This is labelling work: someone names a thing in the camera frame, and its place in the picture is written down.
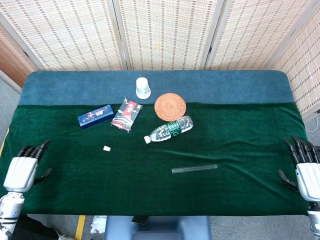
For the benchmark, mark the clear plastic water bottle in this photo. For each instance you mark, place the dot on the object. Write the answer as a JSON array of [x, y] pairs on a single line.
[[167, 130]]

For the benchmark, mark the white paper cup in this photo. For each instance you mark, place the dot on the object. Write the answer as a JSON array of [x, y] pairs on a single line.
[[143, 87]]

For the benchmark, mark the small white cap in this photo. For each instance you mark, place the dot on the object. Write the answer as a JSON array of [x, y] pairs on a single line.
[[106, 148]]

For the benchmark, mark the brown woven screen panel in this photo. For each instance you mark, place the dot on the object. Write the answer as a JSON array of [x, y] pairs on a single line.
[[12, 62]]

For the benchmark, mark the light woven screen panel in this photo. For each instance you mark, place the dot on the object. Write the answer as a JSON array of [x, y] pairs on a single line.
[[250, 35], [167, 35], [305, 75], [70, 35]]

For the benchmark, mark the white sneaker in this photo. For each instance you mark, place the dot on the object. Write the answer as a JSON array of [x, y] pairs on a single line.
[[63, 236]]

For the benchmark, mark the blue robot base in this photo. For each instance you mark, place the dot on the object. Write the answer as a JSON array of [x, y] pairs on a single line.
[[157, 228]]

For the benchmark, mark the crumpled white paper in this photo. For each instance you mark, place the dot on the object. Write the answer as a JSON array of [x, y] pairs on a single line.
[[98, 225]]

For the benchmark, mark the round woven orange coaster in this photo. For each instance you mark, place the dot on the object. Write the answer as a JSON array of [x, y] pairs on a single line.
[[170, 105]]

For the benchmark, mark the blue table cloth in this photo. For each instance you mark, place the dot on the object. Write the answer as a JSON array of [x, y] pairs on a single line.
[[225, 86]]

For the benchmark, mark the flat black device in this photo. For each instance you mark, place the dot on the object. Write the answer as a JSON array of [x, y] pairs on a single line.
[[140, 220]]

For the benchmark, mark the green velvet table cloth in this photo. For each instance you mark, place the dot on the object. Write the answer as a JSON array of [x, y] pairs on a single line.
[[225, 155]]

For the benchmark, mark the red black illustrated box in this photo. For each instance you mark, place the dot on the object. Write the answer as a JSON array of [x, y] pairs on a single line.
[[127, 115]]

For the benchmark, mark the blue rectangular printed box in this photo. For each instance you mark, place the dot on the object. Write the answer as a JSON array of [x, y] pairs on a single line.
[[95, 116]]

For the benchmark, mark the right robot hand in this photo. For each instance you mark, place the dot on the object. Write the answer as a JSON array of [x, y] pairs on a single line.
[[308, 177]]

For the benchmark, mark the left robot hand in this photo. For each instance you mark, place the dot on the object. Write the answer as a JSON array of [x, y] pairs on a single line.
[[20, 172]]

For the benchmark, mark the clear glass test tube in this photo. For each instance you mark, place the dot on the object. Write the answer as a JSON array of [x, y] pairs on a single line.
[[195, 168]]

